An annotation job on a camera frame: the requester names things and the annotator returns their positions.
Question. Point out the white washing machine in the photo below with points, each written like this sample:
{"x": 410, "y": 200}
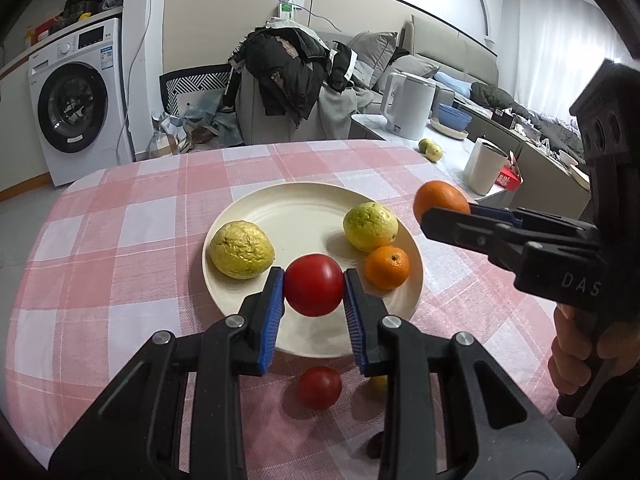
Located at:
{"x": 75, "y": 110}

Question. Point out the dark purple plum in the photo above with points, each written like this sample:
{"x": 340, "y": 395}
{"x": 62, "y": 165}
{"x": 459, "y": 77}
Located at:
{"x": 374, "y": 447}

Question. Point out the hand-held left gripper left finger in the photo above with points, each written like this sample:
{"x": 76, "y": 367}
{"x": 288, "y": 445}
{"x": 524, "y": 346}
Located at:
{"x": 272, "y": 320}

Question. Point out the grey sofa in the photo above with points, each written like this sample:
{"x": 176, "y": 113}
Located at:
{"x": 450, "y": 45}

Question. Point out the person's right hand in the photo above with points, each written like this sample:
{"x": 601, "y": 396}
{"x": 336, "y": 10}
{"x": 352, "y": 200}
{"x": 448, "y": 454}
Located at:
{"x": 567, "y": 360}

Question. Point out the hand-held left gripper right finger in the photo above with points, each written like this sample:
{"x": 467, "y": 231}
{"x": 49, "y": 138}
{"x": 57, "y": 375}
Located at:
{"x": 355, "y": 320}

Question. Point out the small green fruit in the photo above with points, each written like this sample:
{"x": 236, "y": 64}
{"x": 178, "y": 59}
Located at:
{"x": 424, "y": 144}

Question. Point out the red box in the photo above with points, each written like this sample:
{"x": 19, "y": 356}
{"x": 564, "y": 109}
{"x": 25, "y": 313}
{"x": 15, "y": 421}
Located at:
{"x": 510, "y": 175}

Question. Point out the white electric kettle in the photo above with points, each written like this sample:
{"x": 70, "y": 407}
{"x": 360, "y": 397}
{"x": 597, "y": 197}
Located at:
{"x": 410, "y": 105}

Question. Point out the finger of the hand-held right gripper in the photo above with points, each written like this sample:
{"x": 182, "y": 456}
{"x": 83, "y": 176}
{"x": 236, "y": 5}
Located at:
{"x": 495, "y": 213}
{"x": 465, "y": 232}

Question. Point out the cream round plate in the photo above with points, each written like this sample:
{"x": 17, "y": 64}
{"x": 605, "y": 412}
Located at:
{"x": 300, "y": 220}

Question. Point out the grey cushion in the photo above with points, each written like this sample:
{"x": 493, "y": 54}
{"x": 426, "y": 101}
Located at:
{"x": 375, "y": 50}

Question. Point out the orange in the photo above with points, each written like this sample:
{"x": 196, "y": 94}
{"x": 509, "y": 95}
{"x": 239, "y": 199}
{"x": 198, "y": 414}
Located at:
{"x": 440, "y": 196}
{"x": 386, "y": 267}

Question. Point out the white tumbler cup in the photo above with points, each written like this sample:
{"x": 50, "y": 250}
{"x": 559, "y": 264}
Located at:
{"x": 485, "y": 167}

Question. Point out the red tomato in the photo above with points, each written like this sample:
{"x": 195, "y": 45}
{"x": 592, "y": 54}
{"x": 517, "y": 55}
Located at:
{"x": 320, "y": 387}
{"x": 314, "y": 285}

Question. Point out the grey chair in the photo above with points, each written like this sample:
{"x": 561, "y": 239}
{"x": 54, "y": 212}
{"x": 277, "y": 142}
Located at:
{"x": 260, "y": 125}

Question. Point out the green white wall plug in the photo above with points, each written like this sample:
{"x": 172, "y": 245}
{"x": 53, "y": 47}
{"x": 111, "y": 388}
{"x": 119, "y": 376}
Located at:
{"x": 286, "y": 8}

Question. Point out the black pot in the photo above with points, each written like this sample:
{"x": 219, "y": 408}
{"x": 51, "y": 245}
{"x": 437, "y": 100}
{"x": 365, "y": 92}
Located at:
{"x": 82, "y": 4}

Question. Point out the black white patterned bag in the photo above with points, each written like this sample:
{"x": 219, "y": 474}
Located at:
{"x": 195, "y": 85}

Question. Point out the pile of bags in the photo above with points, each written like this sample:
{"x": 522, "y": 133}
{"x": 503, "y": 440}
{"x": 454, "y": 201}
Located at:
{"x": 190, "y": 127}

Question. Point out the stacked blue bowls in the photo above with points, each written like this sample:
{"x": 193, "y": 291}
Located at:
{"x": 454, "y": 116}

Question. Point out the yellow-green guava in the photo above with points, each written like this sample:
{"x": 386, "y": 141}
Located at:
{"x": 370, "y": 225}
{"x": 242, "y": 250}

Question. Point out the dark jacket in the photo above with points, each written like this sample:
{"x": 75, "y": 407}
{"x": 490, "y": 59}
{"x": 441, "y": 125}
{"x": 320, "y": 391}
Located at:
{"x": 290, "y": 70}

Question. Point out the white marble side table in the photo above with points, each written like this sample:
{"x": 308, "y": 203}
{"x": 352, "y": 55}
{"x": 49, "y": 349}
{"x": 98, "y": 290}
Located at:
{"x": 452, "y": 160}

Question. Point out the pink checked tablecloth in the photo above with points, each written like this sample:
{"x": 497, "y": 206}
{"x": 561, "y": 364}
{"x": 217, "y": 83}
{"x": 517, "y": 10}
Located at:
{"x": 125, "y": 240}

